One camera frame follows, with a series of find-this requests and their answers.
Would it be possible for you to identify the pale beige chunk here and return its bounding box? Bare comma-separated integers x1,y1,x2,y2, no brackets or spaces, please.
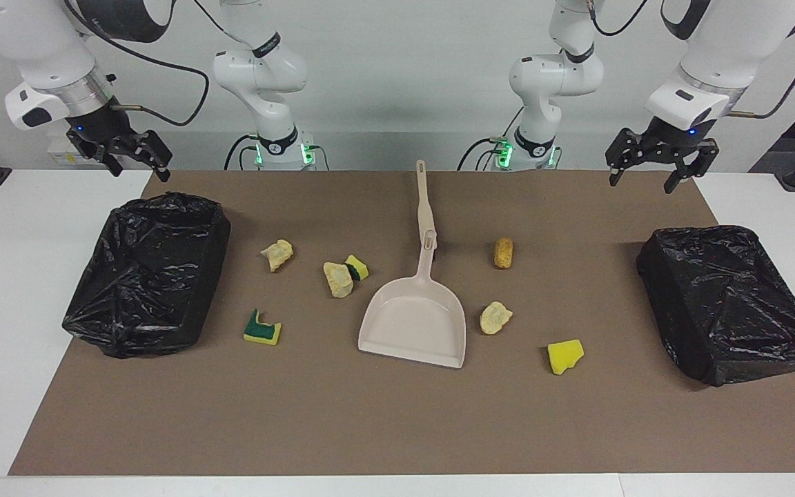
323,261,355,299

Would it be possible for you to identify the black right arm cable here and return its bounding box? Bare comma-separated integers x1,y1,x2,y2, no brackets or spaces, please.
63,0,233,129

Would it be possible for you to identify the plain yellow sponge piece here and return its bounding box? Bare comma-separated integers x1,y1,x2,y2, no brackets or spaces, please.
547,339,585,376

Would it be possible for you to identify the tan chunk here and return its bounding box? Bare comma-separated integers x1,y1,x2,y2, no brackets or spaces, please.
260,239,295,272

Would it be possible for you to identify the open bin with black bag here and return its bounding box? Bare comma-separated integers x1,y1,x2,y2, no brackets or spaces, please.
61,192,231,358

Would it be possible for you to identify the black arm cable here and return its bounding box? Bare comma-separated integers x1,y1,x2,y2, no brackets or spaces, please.
63,0,233,129
591,0,795,119

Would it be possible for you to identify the notched green yellow sponge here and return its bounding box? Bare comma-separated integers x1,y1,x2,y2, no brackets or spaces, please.
243,309,282,346

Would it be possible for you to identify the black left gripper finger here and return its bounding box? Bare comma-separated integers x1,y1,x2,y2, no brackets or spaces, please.
607,129,650,187
664,140,720,195

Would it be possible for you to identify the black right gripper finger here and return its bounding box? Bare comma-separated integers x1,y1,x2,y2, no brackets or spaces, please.
121,131,172,182
66,131,122,177

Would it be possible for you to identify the white power strip box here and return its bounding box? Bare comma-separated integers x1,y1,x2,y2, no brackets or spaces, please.
47,135,112,168

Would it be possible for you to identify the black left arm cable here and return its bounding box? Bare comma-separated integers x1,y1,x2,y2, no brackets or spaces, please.
591,0,795,119

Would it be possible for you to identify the beige plastic dustpan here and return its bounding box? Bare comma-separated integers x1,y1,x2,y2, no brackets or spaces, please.
357,230,467,369

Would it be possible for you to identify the black base power cable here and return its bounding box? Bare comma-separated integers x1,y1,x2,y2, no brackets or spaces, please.
224,135,261,171
456,137,510,171

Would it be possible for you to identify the brown table mat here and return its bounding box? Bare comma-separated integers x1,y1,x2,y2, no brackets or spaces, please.
8,169,795,477

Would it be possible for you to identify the toy croissant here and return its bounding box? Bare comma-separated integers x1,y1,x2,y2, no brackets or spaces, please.
480,301,513,335

